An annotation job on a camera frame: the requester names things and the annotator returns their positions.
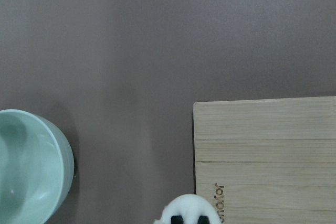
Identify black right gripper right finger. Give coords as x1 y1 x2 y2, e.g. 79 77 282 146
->
197 216 210 224

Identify mint green bowl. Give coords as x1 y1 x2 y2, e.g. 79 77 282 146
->
1 109 75 223

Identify bamboo cutting board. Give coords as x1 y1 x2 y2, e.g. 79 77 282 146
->
193 96 335 223

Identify white steamed bun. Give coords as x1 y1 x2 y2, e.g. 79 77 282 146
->
153 194 222 224

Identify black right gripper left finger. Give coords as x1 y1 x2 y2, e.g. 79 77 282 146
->
171 215 184 224

